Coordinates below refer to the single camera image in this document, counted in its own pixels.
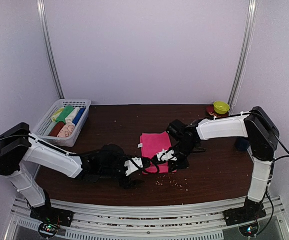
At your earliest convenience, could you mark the pink towel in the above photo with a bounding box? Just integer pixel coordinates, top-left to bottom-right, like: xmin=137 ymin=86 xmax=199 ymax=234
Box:
xmin=140 ymin=131 xmax=172 ymax=174

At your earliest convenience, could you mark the orange bunny pattern towel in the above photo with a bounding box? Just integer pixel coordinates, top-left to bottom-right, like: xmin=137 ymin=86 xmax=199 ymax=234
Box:
xmin=57 ymin=122 xmax=76 ymax=138

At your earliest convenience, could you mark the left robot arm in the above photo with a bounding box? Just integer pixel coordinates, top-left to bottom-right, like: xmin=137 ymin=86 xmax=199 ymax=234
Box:
xmin=0 ymin=122 xmax=151 ymax=222

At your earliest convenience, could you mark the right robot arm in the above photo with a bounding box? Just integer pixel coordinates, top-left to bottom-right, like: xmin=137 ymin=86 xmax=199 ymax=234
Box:
xmin=151 ymin=106 xmax=279 ymax=221

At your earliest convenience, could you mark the dark red plate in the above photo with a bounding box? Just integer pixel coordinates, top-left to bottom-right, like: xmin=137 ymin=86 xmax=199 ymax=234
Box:
xmin=206 ymin=105 xmax=229 ymax=118

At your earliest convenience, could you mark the dark blue cup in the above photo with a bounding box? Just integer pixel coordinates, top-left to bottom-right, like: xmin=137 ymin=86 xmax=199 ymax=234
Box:
xmin=235 ymin=137 xmax=250 ymax=152

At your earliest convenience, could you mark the lime green bowl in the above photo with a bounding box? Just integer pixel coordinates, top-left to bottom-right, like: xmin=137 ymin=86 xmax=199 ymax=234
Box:
xmin=213 ymin=101 xmax=231 ymax=115

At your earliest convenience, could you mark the blue rolled towel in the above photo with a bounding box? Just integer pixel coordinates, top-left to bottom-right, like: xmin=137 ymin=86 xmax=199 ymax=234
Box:
xmin=72 ymin=108 xmax=86 ymax=126

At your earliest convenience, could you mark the cream rolled towel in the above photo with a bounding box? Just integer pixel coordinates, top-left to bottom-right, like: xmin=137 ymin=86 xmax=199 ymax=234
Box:
xmin=65 ymin=107 xmax=80 ymax=124

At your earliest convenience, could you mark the white plastic basket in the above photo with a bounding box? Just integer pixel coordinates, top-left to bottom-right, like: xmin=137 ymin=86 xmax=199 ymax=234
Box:
xmin=32 ymin=99 xmax=92 ymax=147

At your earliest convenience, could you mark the green rolled towel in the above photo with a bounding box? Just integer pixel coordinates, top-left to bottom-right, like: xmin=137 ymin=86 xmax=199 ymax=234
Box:
xmin=62 ymin=105 xmax=74 ymax=120

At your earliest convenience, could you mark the dark red rolled towel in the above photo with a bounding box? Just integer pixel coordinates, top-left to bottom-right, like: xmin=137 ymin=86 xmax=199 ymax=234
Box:
xmin=48 ymin=121 xmax=66 ymax=137

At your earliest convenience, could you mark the yellow rolled towel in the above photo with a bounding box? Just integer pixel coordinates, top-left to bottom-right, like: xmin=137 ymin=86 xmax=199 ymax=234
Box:
xmin=51 ymin=107 xmax=65 ymax=123

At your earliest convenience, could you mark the right circuit board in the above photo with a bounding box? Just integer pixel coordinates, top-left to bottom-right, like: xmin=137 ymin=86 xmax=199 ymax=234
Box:
xmin=239 ymin=223 xmax=260 ymax=238

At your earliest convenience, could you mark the circuit board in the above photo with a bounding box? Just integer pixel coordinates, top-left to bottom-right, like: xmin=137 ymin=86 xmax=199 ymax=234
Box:
xmin=38 ymin=223 xmax=60 ymax=239
xmin=239 ymin=223 xmax=260 ymax=238

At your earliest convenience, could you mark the left circuit board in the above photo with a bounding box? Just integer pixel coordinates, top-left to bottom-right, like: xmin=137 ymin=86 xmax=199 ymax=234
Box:
xmin=38 ymin=223 xmax=60 ymax=239

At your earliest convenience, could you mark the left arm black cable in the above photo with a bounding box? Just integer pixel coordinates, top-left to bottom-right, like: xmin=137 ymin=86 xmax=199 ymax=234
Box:
xmin=131 ymin=157 xmax=160 ymax=175

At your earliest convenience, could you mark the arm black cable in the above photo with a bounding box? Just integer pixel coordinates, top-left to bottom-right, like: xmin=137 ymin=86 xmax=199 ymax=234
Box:
xmin=244 ymin=112 xmax=289 ymax=233
xmin=131 ymin=157 xmax=160 ymax=175

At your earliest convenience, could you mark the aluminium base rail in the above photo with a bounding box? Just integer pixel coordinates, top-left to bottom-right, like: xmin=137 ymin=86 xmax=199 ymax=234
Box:
xmin=2 ymin=197 xmax=289 ymax=240

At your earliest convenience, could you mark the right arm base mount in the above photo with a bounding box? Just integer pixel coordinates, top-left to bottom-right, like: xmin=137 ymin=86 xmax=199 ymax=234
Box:
xmin=223 ymin=207 xmax=267 ymax=227

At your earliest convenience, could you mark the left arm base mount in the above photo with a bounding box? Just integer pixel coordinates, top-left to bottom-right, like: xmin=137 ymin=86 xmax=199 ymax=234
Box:
xmin=30 ymin=207 xmax=74 ymax=227

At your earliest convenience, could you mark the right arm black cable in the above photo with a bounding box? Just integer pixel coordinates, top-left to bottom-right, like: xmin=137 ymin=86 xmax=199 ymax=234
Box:
xmin=244 ymin=112 xmax=289 ymax=233

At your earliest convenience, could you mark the right aluminium frame post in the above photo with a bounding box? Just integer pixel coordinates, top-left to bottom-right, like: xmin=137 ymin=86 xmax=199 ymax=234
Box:
xmin=228 ymin=0 xmax=258 ymax=111

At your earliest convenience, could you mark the aluminium frame post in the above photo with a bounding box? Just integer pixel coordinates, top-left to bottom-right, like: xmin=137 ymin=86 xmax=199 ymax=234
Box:
xmin=228 ymin=0 xmax=258 ymax=111
xmin=36 ymin=0 xmax=65 ymax=99

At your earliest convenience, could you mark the left aluminium frame post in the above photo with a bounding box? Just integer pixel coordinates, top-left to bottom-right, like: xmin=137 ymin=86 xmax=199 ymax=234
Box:
xmin=36 ymin=0 xmax=65 ymax=99

